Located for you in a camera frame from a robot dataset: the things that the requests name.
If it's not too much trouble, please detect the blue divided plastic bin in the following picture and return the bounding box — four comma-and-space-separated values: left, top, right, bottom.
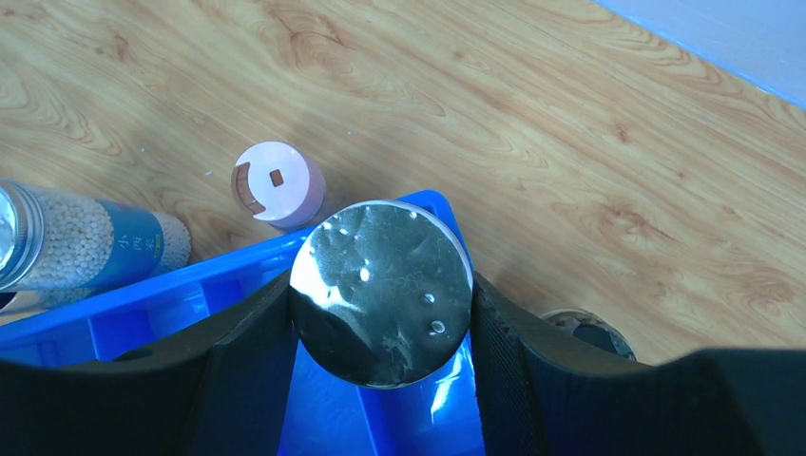
1, 230, 484, 455

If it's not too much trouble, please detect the silver lid blue label jar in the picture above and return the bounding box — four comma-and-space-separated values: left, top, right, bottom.
289, 199, 473, 390

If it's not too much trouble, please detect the black cap soy bottle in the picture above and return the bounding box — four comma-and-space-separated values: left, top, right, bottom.
541, 309, 636, 361

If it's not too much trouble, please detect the silver lid millet jar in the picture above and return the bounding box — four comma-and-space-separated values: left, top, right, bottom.
1, 179, 191, 309

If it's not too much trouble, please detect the pink lid spice jar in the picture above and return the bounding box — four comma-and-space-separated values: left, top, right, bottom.
231, 141, 326, 230

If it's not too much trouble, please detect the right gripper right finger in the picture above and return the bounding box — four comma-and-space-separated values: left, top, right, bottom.
470, 275, 805, 455

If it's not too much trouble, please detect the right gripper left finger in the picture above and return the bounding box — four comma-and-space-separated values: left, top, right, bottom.
1, 274, 297, 455

